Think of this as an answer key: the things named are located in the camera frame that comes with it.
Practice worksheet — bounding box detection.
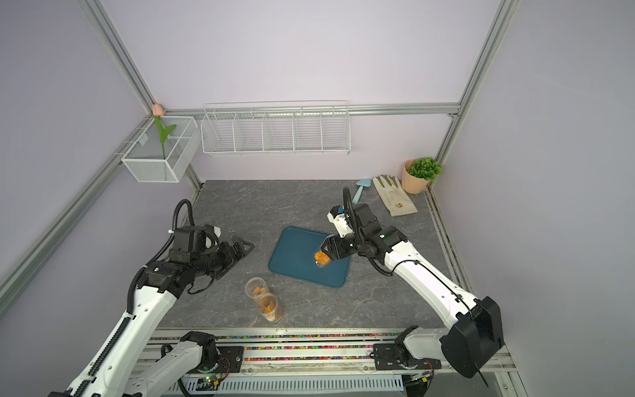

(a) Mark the potted green plant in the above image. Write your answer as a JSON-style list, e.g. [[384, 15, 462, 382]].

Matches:
[[401, 157, 443, 195]]

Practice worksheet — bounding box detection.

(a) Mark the white mesh wall basket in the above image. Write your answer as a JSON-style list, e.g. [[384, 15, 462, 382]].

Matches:
[[122, 116, 201, 183]]

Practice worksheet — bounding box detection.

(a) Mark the white vented cable duct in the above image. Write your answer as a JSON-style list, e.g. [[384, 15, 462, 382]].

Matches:
[[182, 374, 406, 396]]

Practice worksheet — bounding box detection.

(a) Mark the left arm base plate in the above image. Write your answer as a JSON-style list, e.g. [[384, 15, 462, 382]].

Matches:
[[188, 346, 245, 375]]

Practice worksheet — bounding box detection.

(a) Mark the clear jar front middle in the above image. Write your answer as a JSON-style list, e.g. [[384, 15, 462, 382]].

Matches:
[[256, 293, 284, 323]]

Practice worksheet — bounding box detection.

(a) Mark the teal plastic tray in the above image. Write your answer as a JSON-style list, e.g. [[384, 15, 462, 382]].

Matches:
[[268, 227, 351, 288]]

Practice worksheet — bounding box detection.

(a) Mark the clear jar with cookies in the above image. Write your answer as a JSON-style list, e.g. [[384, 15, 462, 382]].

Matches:
[[314, 248, 332, 268]]

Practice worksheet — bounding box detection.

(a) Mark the light blue garden trowel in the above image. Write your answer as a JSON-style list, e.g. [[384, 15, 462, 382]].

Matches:
[[352, 179, 372, 205]]

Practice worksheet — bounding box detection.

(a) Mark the white wire wall shelf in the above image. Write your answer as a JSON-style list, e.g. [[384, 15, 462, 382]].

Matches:
[[201, 100, 352, 155]]

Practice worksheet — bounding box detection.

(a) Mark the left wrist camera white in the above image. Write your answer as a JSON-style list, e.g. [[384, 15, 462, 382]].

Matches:
[[203, 224, 222, 247]]

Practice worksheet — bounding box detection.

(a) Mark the pink artificial tulip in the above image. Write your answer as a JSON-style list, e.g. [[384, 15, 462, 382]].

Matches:
[[151, 104, 176, 160]]

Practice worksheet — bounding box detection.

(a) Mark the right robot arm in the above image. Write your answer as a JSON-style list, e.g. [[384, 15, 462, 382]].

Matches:
[[320, 188, 504, 378]]

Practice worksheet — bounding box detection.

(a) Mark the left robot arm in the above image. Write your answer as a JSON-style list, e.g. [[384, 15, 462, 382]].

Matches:
[[61, 199, 255, 396]]

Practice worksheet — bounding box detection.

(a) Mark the beige gardening glove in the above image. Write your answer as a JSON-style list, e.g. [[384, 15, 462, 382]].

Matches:
[[372, 175, 418, 217]]

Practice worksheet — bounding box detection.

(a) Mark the clear jar back left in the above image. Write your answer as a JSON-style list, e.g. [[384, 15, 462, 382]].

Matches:
[[245, 277, 270, 301]]

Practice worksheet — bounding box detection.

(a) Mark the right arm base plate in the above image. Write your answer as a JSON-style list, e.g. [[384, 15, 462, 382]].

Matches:
[[369, 342, 442, 371]]

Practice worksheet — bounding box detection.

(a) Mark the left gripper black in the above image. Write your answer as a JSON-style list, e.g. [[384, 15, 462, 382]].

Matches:
[[192, 236, 255, 279]]

